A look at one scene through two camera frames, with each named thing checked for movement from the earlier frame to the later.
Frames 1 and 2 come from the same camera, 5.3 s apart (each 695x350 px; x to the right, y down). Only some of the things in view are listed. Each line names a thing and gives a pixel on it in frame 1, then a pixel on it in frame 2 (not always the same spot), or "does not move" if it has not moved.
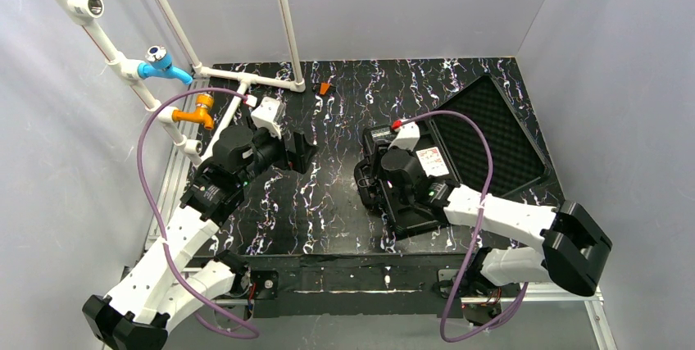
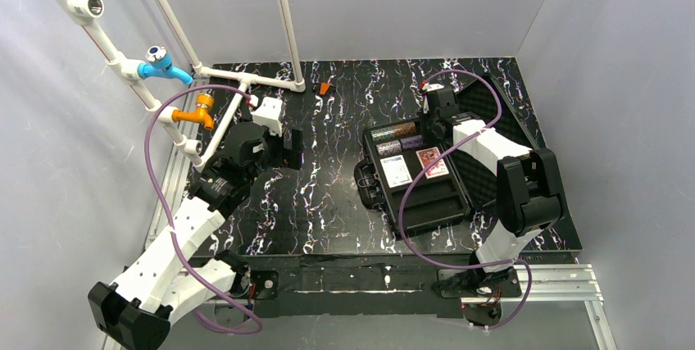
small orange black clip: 323,88 does not move
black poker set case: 475,141 does not move
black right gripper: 367,180 → 432,121
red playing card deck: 433,162 does not move
